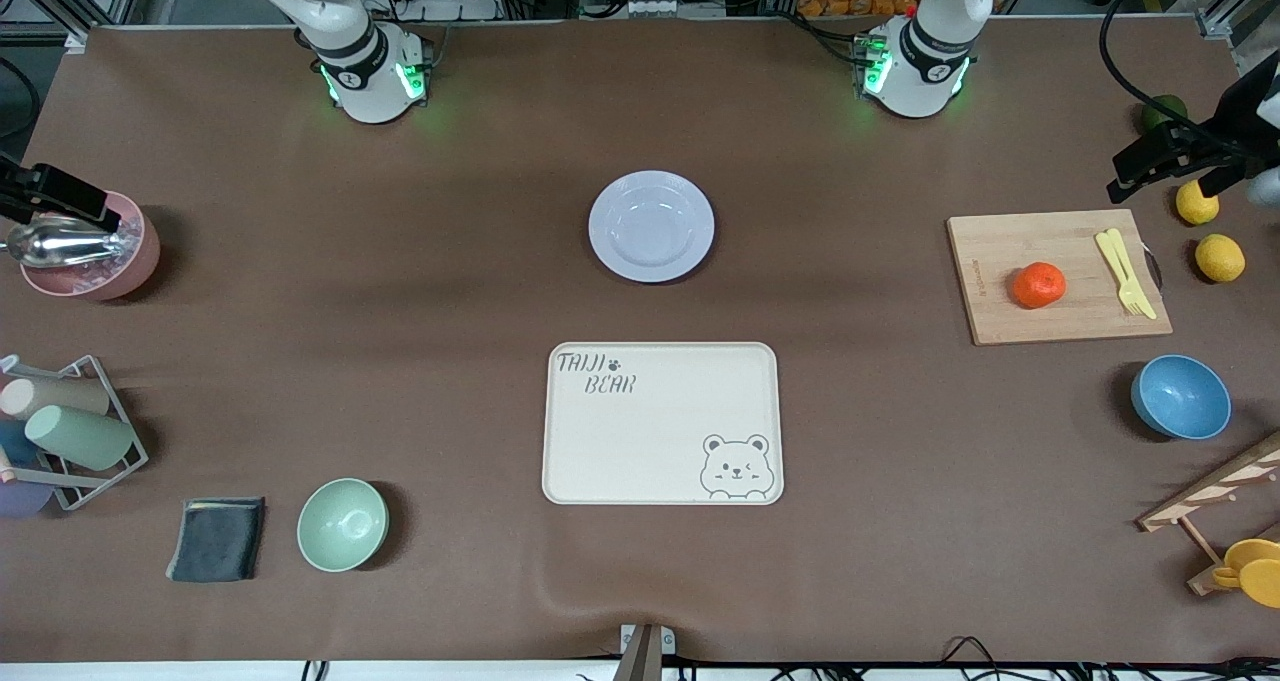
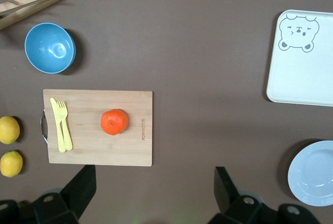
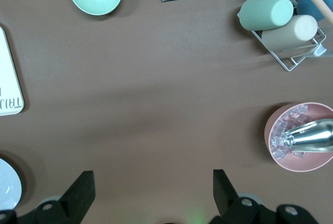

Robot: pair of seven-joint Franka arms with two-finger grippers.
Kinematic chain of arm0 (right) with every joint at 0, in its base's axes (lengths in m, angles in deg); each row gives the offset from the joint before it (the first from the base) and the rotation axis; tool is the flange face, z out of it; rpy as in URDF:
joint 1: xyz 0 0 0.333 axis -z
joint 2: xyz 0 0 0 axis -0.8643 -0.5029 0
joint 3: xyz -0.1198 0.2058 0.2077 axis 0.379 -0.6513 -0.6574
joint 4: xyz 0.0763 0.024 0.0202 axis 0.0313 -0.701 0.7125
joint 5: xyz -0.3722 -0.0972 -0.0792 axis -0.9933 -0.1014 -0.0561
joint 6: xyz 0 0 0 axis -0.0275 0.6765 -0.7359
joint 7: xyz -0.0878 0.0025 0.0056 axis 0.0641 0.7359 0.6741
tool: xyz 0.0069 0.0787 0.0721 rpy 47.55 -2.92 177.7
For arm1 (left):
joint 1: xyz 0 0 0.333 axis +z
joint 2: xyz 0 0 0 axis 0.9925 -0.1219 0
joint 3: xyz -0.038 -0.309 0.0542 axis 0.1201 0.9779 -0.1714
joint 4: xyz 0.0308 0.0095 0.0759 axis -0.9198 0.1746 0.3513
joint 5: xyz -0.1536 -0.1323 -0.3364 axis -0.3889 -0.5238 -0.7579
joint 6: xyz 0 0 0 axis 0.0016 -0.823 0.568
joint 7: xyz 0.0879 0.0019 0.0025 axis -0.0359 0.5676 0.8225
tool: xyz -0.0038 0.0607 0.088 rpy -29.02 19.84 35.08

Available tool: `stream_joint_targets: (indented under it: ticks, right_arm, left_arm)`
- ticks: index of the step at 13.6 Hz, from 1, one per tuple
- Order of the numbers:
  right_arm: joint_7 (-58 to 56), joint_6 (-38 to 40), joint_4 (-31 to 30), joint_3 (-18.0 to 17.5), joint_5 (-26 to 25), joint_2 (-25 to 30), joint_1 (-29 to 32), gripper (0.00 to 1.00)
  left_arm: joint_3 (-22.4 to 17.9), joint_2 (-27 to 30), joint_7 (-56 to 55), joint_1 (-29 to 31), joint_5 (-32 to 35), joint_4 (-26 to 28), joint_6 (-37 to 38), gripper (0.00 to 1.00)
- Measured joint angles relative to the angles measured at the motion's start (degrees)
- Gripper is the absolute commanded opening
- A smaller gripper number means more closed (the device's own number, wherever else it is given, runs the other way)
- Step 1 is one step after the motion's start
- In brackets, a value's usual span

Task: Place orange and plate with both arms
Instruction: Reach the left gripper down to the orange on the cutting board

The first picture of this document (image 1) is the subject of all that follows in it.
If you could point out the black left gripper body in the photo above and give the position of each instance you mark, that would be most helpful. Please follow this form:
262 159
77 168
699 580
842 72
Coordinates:
1236 121

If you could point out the orange mandarin fruit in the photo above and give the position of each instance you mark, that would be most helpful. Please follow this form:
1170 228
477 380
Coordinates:
1039 285

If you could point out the pale lavender round plate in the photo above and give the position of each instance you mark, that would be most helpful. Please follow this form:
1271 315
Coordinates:
651 226

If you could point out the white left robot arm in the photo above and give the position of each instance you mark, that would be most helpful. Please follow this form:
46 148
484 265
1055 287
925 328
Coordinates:
915 86

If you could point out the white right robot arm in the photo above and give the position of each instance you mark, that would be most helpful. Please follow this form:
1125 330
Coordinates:
370 91

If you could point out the yellow lemon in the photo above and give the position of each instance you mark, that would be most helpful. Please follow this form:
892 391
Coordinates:
1220 258
1195 209

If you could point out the shiny metal scoop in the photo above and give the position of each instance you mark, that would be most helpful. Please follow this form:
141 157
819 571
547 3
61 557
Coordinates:
55 243

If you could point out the green lime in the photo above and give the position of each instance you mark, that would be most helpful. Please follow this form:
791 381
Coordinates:
1162 111

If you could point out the clear ice cubes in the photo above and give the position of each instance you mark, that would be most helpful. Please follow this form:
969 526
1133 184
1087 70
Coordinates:
128 246

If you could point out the pink bowl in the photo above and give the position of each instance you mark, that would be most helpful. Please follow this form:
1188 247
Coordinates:
95 283

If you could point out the yellow plastic fork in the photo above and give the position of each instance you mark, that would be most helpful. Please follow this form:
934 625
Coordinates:
1116 269

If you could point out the yellow plastic knife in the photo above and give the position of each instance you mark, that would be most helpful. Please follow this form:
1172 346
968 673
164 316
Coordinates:
1135 271

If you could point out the bamboo cutting board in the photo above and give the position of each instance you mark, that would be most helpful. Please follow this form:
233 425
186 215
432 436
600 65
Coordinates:
1010 301

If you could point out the beige cup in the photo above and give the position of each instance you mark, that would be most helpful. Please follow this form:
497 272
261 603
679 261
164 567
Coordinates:
55 397

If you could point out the blue bowl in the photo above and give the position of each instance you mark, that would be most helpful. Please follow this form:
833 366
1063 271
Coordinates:
1181 397

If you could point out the mint green cup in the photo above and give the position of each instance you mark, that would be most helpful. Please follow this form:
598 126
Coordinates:
80 437

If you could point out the blue cup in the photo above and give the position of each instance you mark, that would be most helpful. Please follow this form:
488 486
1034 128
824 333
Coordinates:
15 446

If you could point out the purple cup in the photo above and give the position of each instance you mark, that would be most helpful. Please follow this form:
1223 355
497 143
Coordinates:
22 499

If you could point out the wooden peg drying rack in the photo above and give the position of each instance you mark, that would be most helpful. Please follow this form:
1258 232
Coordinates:
1215 486

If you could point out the dark grey folded cloth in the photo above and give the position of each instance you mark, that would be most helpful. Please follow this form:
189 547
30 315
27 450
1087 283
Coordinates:
215 541

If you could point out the yellow cup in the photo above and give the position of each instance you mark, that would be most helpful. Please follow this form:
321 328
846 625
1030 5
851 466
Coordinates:
1258 573

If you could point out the light green bowl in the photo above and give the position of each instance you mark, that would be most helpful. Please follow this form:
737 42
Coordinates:
342 525

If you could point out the cream tray with bear print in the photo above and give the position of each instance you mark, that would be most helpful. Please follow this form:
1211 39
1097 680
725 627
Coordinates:
640 441

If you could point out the aluminium frame profile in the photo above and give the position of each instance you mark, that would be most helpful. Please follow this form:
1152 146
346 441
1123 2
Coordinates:
1215 21
78 41

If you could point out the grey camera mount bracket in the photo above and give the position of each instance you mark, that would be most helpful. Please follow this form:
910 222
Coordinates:
645 651

